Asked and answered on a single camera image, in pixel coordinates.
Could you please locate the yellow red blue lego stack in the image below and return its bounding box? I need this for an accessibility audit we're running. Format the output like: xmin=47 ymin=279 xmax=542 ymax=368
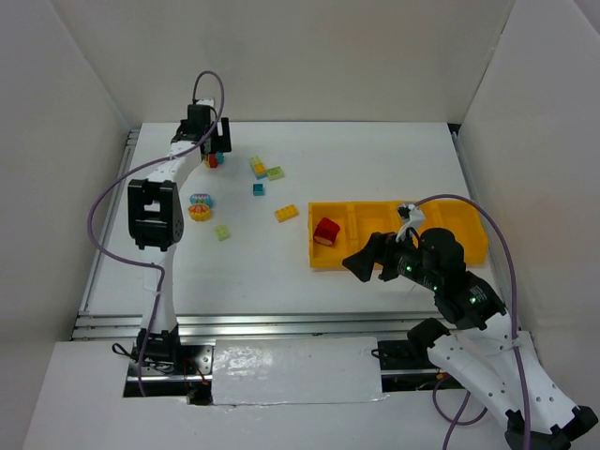
xmin=203 ymin=152 xmax=225 ymax=169

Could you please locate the red flower lego piece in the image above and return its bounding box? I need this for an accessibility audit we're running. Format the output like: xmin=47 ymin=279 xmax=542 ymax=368
xmin=313 ymin=217 xmax=340 ymax=247

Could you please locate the orange flower lego piece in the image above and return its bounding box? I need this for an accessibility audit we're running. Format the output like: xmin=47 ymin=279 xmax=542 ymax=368
xmin=187 ymin=203 xmax=212 ymax=221

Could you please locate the yellow rectangular lego brick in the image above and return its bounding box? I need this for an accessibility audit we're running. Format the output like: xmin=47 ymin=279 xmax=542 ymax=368
xmin=275 ymin=204 xmax=299 ymax=223

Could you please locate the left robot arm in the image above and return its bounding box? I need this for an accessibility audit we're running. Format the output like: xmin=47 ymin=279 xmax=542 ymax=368
xmin=127 ymin=103 xmax=232 ymax=367

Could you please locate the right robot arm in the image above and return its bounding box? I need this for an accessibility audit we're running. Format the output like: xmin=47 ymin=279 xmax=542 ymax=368
xmin=342 ymin=228 xmax=599 ymax=449

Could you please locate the yellow four-compartment tray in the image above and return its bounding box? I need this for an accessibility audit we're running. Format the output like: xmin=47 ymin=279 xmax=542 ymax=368
xmin=308 ymin=200 xmax=488 ymax=270

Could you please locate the green yellow blue lego stack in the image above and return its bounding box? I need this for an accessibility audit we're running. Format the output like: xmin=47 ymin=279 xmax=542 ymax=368
xmin=249 ymin=156 xmax=267 ymax=179

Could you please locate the teal small lego brick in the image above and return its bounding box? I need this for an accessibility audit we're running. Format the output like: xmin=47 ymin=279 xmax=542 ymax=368
xmin=252 ymin=183 xmax=265 ymax=197

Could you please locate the light green lego brick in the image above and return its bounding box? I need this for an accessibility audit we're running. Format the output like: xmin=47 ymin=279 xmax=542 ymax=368
xmin=266 ymin=166 xmax=285 ymax=181

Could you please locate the pale green lego brick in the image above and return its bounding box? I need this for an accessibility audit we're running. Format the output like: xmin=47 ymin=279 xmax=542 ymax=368
xmin=214 ymin=225 xmax=231 ymax=242

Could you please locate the white taped cover plate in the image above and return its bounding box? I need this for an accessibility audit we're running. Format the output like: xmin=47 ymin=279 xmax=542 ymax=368
xmin=212 ymin=337 xmax=384 ymax=406

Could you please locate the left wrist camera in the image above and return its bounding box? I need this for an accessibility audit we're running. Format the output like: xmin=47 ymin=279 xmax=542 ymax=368
xmin=192 ymin=97 xmax=216 ymax=108

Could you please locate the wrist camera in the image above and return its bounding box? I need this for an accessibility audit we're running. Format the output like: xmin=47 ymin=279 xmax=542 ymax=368
xmin=397 ymin=202 xmax=426 ymax=239
xmin=192 ymin=97 xmax=216 ymax=108

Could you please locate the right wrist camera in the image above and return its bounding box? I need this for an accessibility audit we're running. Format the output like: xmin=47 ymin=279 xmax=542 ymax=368
xmin=397 ymin=202 xmax=426 ymax=239

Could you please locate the aluminium frame rail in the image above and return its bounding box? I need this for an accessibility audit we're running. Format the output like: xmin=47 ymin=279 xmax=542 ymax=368
xmin=69 ymin=312 xmax=484 ymax=341

